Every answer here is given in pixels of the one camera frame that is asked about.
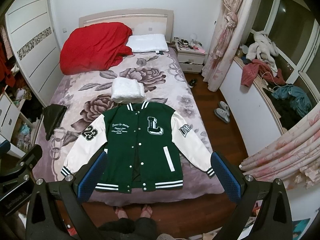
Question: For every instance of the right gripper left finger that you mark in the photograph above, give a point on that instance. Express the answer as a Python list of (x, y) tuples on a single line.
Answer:
[(44, 220)]

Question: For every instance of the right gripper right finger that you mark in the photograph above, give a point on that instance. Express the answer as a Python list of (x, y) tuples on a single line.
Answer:
[(274, 220)]

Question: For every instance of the green white varsity jacket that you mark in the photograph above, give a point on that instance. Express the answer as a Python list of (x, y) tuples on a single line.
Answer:
[(143, 143)]

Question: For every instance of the hanging red clothes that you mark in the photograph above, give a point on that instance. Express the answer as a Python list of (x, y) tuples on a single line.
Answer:
[(7, 62)]

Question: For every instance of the white drawer shelf unit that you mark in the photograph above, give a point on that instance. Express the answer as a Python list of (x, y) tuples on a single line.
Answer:
[(11, 117)]

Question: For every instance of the pink floral curtain right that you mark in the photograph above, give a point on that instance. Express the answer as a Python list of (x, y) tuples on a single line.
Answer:
[(293, 157)]

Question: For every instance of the pink floral curtain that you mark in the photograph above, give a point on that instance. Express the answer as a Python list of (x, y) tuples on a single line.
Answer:
[(226, 38), (293, 157)]

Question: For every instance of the black garment on bed edge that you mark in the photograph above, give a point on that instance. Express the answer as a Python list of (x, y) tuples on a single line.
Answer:
[(53, 116)]

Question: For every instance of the person's legs and feet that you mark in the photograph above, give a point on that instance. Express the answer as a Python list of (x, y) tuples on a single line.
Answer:
[(124, 228)]

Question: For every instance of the floral plush bed blanket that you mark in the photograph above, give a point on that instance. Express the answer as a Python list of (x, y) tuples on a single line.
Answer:
[(88, 95)]

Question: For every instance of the grey slipper near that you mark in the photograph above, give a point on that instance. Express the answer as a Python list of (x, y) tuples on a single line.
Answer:
[(222, 115)]

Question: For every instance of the grey slipper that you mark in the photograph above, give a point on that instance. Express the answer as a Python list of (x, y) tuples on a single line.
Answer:
[(225, 107), (222, 115)]

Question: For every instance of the teal garment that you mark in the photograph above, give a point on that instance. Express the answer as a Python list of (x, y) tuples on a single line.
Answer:
[(298, 99)]

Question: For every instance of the grey slipper far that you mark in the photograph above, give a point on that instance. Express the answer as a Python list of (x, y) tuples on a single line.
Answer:
[(225, 107)]

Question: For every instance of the folded white fleece blanket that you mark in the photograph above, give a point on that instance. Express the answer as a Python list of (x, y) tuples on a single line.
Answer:
[(126, 91)]

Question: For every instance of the pink red garment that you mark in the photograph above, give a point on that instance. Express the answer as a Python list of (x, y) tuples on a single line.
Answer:
[(257, 67)]

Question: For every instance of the white wardrobe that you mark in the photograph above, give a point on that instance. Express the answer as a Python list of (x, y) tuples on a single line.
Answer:
[(33, 42)]

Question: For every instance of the red duvet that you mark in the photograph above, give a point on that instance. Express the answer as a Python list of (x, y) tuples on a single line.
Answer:
[(95, 47)]

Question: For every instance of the black shoe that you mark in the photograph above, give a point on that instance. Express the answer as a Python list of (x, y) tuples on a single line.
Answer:
[(192, 83)]

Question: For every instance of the white plush garment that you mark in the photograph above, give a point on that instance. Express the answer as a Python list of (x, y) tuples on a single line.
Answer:
[(263, 49)]

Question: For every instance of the white pillow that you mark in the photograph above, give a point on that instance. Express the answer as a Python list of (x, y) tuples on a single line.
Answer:
[(147, 43)]

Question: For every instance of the white bedside table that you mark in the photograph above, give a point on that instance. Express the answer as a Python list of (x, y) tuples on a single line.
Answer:
[(190, 55)]

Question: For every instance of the beige bed headboard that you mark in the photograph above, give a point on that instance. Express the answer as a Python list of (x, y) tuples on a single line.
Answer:
[(141, 21)]

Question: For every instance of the pink floral curtain left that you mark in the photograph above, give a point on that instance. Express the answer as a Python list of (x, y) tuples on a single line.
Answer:
[(226, 38)]

